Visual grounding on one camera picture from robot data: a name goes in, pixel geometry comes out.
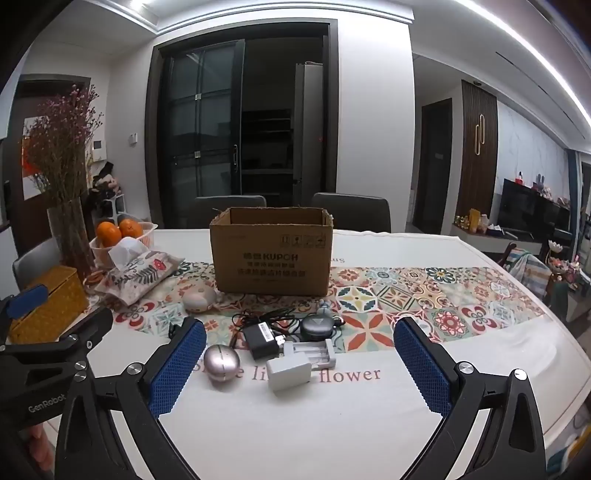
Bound black television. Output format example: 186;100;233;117
499;178;573;241

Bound white shoe rack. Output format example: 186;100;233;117
99;194;126;222

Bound vase with dried flowers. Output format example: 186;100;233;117
21;85;100;208

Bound round pink night light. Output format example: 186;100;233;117
181;285;219;315

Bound patterned white tablecloth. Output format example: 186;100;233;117
83;228;591;480

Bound grey dining chair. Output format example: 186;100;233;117
310;192;392;234
11;237;63;289
193;195;267;229

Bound dark glass sliding door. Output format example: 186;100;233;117
157;39;245;227

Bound black cable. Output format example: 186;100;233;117
231;307;301;349

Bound chair with striped cloth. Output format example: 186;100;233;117
501;242;552;305

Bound yellow woven box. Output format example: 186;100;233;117
9;265;89;344

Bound person's left hand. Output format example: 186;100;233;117
18;422;54;472

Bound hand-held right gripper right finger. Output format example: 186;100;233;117
392;316;548;480

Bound white battery charger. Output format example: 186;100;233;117
283;338;334;370

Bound black power adapter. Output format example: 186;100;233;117
243;322;283;361

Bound silver egg-shaped gadget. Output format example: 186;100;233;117
204;344;242;387

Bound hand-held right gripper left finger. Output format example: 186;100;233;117
55;316;208;480

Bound dark round earbud case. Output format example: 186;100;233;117
300;314;334;342

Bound floral tissue pouch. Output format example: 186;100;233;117
95;244;185;308

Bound white television cabinet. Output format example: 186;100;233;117
450;224;543;254

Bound brown cardboard box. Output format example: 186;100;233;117
209;207;334;297

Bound ceiling light strip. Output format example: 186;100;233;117
455;0;591;134

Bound lotus ornament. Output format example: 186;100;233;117
545;237;583;283

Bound glass vase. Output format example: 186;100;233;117
47;198;95;282

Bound white plug adapter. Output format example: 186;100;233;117
266;353;312;393

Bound plush toys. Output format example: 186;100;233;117
90;159;122;199

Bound wooden cabinet door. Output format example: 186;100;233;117
462;79;498;227

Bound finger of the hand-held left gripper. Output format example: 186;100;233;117
0;284;49;344
46;307;115;370

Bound white plastic fruit basket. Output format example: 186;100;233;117
89;222;158;268

